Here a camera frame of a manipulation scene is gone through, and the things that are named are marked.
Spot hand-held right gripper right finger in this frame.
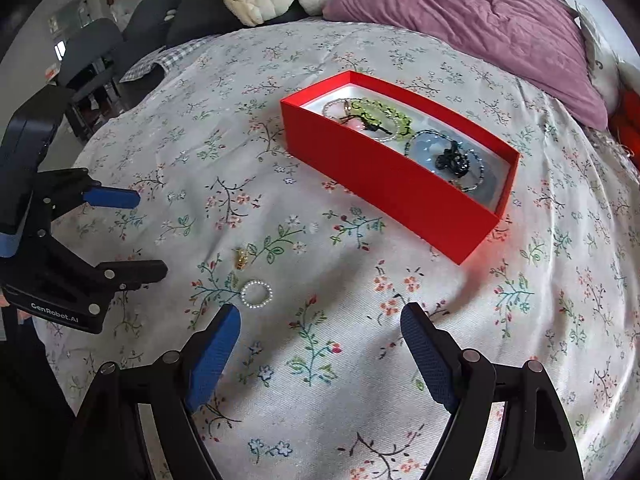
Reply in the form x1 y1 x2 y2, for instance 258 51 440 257
400 302 586 480

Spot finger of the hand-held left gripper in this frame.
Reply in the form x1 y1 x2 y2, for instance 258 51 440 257
37 167 141 221
30 230 169 320

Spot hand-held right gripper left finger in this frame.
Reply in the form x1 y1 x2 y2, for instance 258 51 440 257
59 303 242 480

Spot thin beaded bracelet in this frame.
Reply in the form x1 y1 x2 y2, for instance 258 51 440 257
460 150 490 192

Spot red jewelry box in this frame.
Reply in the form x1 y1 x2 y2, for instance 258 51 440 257
280 71 522 266

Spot black flower hair clip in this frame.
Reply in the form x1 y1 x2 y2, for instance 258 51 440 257
434 142 473 177

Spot light blue bead bracelet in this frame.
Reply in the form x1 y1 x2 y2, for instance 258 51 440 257
404 130 501 196

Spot silver bead bracelet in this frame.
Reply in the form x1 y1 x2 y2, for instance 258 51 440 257
322 97 363 122

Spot green bead bracelet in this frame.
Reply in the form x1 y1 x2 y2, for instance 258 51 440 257
350 97 416 142

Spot floral bedsheet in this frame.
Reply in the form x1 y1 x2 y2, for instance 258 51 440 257
35 15 640 480

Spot dark grey chair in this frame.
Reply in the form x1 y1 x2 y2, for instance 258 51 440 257
55 17 126 106

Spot grey gingham cloth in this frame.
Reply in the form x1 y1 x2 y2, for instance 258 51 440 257
120 40 206 83

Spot black cushion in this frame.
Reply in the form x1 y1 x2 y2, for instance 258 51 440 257
165 0 311 48

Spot orange pompom cushion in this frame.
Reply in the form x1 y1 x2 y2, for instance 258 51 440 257
607 87 640 146

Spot grey white pillow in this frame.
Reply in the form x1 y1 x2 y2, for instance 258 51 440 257
575 2 626 116

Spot purple pillow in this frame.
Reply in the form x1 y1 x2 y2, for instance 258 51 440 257
322 0 608 131

